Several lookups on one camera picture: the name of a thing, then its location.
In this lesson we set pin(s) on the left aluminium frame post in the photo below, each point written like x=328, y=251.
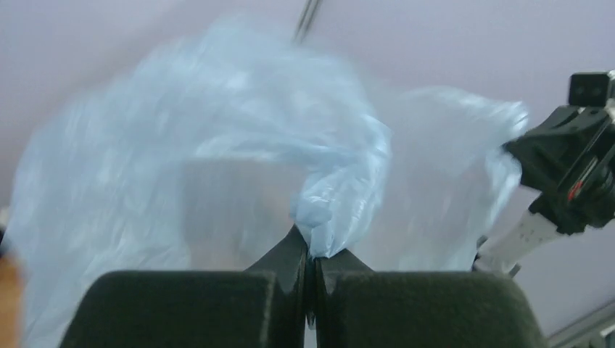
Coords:
x=306, y=20

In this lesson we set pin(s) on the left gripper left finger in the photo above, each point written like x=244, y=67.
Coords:
x=261, y=306

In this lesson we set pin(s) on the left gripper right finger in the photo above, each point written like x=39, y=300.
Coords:
x=356, y=306

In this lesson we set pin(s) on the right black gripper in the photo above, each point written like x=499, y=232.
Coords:
x=569, y=160

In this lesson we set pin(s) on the blue translucent trash bag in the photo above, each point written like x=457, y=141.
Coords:
x=213, y=146

